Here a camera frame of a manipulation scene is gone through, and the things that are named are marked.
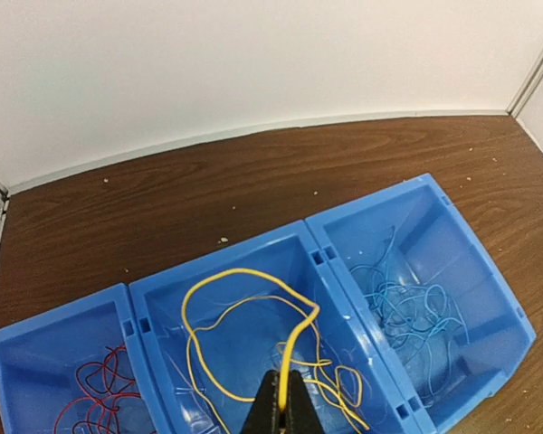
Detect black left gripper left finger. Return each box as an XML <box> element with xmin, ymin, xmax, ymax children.
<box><xmin>240</xmin><ymin>370</ymin><xmax>281</xmax><ymax>434</ymax></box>

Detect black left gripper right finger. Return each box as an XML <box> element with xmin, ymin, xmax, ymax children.
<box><xmin>283</xmin><ymin>371</ymin><xmax>324</xmax><ymax>434</ymax></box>

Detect yellow cable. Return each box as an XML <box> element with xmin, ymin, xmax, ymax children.
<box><xmin>181</xmin><ymin>269</ymin><xmax>371</xmax><ymax>434</ymax></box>

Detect blue cable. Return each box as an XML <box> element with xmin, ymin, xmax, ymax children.
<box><xmin>348</xmin><ymin>225</ymin><xmax>471</xmax><ymax>408</ymax></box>

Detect red cable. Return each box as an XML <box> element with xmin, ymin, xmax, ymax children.
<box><xmin>53</xmin><ymin>344</ymin><xmax>141</xmax><ymax>434</ymax></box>

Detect blue plastic bin middle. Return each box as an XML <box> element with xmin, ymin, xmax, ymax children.
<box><xmin>129</xmin><ymin>222</ymin><xmax>418</xmax><ymax>433</ymax></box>

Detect blue plastic bin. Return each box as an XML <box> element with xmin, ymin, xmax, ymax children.
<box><xmin>129</xmin><ymin>222</ymin><xmax>418</xmax><ymax>433</ymax></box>
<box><xmin>306</xmin><ymin>175</ymin><xmax>536</xmax><ymax>433</ymax></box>
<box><xmin>0</xmin><ymin>284</ymin><xmax>173</xmax><ymax>433</ymax></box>

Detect blue plastic bin right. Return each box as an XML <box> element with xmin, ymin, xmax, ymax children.
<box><xmin>306</xmin><ymin>175</ymin><xmax>536</xmax><ymax>433</ymax></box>

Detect blue plastic bin left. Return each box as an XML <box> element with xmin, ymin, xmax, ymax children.
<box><xmin>0</xmin><ymin>284</ymin><xmax>173</xmax><ymax>433</ymax></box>

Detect right aluminium frame post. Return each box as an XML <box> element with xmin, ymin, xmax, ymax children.
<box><xmin>507</xmin><ymin>48</ymin><xmax>543</xmax><ymax>118</ymax></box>

